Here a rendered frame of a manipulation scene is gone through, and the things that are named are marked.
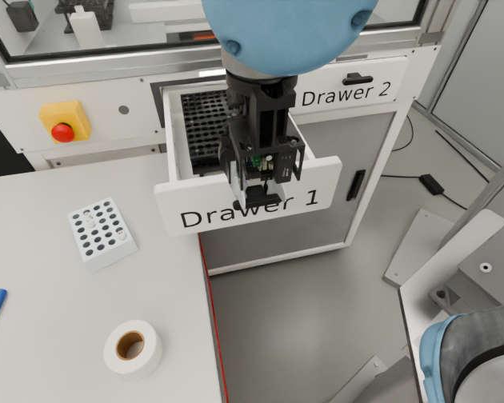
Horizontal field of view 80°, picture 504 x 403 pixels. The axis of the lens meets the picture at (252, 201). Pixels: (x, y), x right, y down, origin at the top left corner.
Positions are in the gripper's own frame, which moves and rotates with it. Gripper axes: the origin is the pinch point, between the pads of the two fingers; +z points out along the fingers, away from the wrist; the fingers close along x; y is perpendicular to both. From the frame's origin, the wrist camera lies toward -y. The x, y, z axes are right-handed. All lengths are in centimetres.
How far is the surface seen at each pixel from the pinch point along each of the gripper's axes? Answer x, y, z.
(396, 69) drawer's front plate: 43, -32, 0
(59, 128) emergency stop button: -32.7, -27.2, 1.5
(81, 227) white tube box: -30.2, -9.0, 10.9
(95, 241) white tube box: -27.6, -5.7, 11.5
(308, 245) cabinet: 33, -35, 78
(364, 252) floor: 63, -33, 91
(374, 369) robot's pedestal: 42, 14, 89
